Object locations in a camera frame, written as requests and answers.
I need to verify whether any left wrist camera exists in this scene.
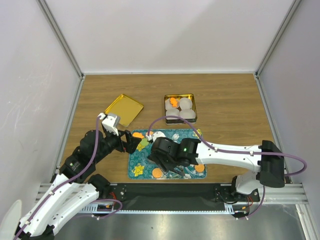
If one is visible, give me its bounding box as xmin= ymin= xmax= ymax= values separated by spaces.
xmin=100 ymin=113 xmax=121 ymax=136

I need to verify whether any orange fish shaped cookie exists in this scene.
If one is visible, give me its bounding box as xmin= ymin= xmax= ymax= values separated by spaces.
xmin=132 ymin=132 xmax=145 ymax=139
xmin=169 ymin=97 xmax=179 ymax=108

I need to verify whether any aluminium frame rail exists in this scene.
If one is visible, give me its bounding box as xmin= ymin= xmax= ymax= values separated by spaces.
xmin=34 ymin=182 xmax=309 ymax=205

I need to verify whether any teal floral serving tray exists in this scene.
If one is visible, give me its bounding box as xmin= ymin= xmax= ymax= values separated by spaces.
xmin=127 ymin=129 xmax=207 ymax=180

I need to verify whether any snowman cookie tin lid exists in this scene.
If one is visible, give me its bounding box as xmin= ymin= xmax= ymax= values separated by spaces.
xmin=104 ymin=94 xmax=144 ymax=127

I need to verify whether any orange round cookie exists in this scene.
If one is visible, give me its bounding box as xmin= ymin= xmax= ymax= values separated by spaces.
xmin=145 ymin=131 xmax=154 ymax=137
xmin=151 ymin=168 xmax=163 ymax=179

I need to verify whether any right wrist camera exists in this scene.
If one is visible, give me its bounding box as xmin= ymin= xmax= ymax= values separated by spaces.
xmin=145 ymin=131 xmax=166 ymax=143

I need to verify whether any tan dotted round biscuit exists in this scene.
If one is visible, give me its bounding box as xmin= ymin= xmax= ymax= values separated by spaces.
xmin=194 ymin=164 xmax=205 ymax=173

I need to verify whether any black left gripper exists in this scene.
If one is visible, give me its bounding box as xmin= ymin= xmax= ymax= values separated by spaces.
xmin=93 ymin=127 xmax=142 ymax=163

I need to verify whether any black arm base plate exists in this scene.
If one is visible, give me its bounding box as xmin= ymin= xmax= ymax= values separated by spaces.
xmin=98 ymin=183 xmax=260 ymax=212

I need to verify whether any white cable duct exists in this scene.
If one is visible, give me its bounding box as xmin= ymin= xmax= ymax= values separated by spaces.
xmin=77 ymin=203 xmax=236 ymax=215

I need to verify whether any green round cookie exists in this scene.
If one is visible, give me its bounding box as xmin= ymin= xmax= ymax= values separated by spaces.
xmin=140 ymin=138 xmax=149 ymax=147

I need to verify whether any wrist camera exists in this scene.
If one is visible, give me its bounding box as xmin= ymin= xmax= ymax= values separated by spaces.
xmin=100 ymin=113 xmax=121 ymax=136
xmin=145 ymin=131 xmax=166 ymax=143

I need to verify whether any square cookie tin box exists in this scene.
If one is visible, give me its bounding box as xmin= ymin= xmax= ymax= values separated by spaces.
xmin=163 ymin=93 xmax=198 ymax=125

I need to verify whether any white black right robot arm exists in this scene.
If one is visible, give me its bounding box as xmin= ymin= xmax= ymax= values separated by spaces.
xmin=147 ymin=137 xmax=285 ymax=201

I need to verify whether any white paper cupcake liner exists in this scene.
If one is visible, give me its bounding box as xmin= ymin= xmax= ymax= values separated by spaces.
xmin=165 ymin=108 xmax=180 ymax=120
xmin=179 ymin=109 xmax=196 ymax=120
xmin=179 ymin=97 xmax=193 ymax=110
xmin=164 ymin=98 xmax=180 ymax=110

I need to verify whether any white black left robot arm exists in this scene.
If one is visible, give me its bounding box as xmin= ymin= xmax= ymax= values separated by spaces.
xmin=13 ymin=129 xmax=141 ymax=240

